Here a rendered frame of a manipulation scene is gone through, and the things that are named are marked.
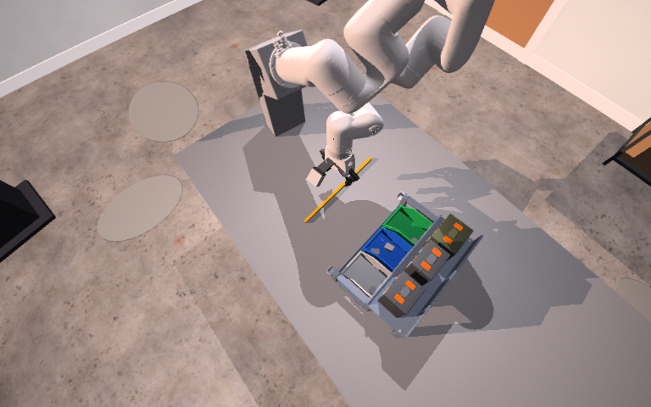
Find green open bin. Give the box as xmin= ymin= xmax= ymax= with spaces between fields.
xmin=382 ymin=206 xmax=433 ymax=247

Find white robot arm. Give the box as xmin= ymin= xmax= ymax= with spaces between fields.
xmin=270 ymin=0 xmax=495 ymax=159

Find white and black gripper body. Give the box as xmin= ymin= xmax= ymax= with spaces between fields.
xmin=325 ymin=145 xmax=355 ymax=177

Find yellow bar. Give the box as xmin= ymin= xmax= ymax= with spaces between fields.
xmin=304 ymin=157 xmax=371 ymax=223

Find blue open bin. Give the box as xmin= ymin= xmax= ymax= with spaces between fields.
xmin=363 ymin=228 xmax=412 ymax=272

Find grey metal shelf rack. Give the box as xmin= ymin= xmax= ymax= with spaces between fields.
xmin=326 ymin=192 xmax=484 ymax=338

